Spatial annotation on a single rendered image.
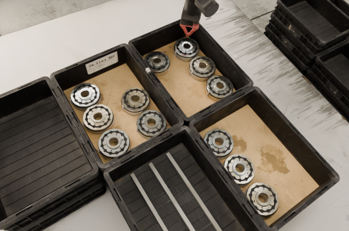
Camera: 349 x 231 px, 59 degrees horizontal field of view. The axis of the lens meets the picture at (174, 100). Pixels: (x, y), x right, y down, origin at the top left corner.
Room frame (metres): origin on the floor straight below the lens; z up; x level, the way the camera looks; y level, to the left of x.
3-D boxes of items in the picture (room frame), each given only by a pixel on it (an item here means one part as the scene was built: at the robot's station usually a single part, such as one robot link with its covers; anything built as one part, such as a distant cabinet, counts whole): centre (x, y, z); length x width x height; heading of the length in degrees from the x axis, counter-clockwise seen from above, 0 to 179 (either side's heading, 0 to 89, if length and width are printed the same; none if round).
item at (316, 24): (1.49, -0.76, 0.37); 0.40 x 0.30 x 0.45; 37
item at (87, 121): (0.48, 0.25, 0.86); 0.10 x 0.10 x 0.01
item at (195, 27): (0.84, -0.02, 1.00); 0.07 x 0.07 x 0.09; 86
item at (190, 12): (0.86, -0.02, 1.07); 0.10 x 0.07 x 0.07; 176
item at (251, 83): (0.72, -0.03, 0.92); 0.40 x 0.30 x 0.02; 40
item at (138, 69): (0.52, 0.20, 0.87); 0.40 x 0.30 x 0.11; 40
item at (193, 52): (0.85, -0.02, 0.86); 0.10 x 0.10 x 0.01
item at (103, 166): (0.52, 0.20, 0.92); 0.40 x 0.30 x 0.02; 40
